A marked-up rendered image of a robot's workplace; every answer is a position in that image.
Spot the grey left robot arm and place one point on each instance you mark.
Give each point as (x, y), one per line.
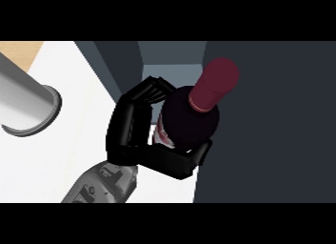
(15, 98)

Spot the dark grey cabinet door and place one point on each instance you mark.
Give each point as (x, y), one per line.
(273, 122)

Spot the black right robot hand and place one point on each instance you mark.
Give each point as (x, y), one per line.
(128, 127)

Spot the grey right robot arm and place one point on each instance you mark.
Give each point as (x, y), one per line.
(106, 184)

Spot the dark grey cabinet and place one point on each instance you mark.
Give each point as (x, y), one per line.
(137, 63)

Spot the dark wine bottle red cap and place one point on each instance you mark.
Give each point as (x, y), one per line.
(190, 117)

